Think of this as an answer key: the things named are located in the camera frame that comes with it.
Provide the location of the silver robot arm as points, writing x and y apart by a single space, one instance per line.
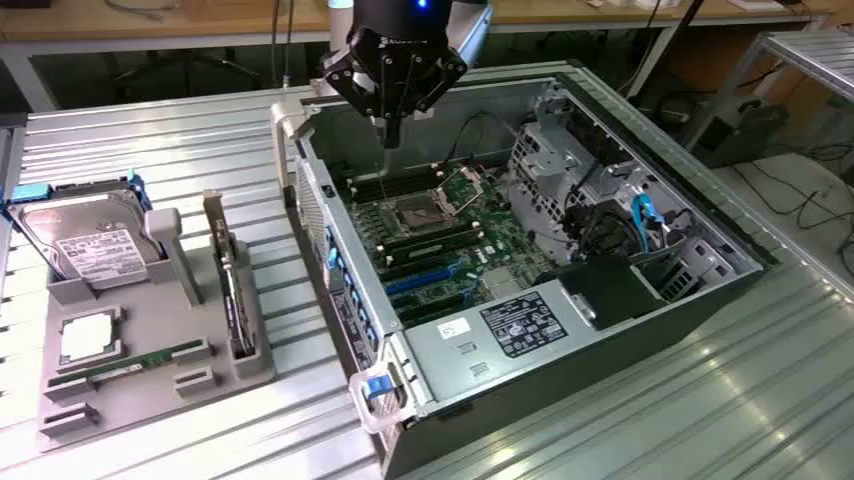
476 30

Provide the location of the wooden desk with white frame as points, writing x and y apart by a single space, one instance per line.
567 15
66 25

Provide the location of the black office chair base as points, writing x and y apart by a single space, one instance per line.
193 62

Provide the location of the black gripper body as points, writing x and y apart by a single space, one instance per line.
400 25

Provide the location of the black long expansion slot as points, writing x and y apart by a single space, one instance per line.
429 302

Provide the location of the black box on floor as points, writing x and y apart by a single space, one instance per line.
747 135

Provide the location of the graphics card with metal bracket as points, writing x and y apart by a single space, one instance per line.
233 300

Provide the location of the open dark PC case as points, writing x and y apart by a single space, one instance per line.
480 430

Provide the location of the CPU socket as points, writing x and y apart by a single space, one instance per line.
416 217

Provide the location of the silver hard disk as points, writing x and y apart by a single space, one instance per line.
86 240

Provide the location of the green RAM stick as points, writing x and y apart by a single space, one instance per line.
133 367

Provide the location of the silver disk bay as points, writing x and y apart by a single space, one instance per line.
693 270

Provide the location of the blue disk carrier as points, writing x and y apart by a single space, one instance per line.
29 192

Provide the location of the silver power supply unit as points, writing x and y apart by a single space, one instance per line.
460 360

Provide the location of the gray parts rack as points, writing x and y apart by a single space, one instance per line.
146 400

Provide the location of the blue case latch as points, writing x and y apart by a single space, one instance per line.
376 387

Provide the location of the silver drive cage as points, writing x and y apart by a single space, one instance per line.
547 190

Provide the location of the black RAM slot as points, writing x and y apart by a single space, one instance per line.
427 236
393 182
396 191
429 242

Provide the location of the blue card retention bar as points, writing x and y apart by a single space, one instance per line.
353 300

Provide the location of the silver CPU chip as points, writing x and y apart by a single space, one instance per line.
86 337

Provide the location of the green motherboard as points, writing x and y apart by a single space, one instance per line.
496 240

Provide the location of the black plastic shroud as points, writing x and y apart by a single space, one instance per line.
613 295

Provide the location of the installed RAM stick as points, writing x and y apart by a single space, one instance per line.
433 250

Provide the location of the aluminium slat table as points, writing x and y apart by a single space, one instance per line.
807 50

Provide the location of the metal socket cover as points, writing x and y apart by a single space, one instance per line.
463 192

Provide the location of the blue expansion slot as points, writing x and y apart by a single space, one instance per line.
423 281

